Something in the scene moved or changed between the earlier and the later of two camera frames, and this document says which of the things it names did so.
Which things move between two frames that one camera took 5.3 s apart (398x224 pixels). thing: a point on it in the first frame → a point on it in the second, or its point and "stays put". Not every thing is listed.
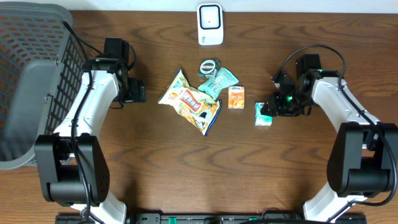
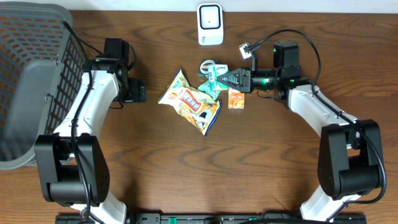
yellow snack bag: [201, 110] stays put
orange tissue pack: [236, 98] stays put
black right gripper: [275, 106] → [242, 81]
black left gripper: [137, 91] stays put
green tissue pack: [260, 119] → [214, 71]
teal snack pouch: [214, 85] stays put
